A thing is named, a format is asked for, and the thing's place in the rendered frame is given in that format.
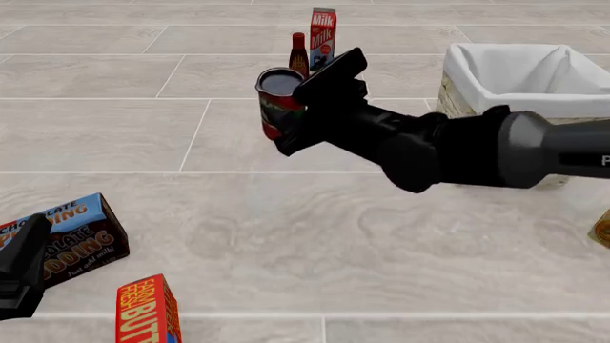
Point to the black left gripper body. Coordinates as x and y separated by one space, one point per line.
19 300

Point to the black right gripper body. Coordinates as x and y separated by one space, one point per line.
312 125

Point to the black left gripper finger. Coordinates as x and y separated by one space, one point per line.
28 250

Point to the red tomato sauce can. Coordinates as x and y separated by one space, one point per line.
276 107

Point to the grey and black right robot arm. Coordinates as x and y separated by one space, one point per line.
476 146

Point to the dark red sauce bottle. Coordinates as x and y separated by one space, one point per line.
298 57

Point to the wicker basket with white liner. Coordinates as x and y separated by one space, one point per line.
514 71

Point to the chocolate pudding box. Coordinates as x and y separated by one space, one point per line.
90 232

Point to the red and white milk carton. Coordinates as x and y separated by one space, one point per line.
322 35

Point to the red and yellow butter box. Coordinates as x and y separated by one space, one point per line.
143 311

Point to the yellow-orange food box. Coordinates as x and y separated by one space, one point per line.
601 228

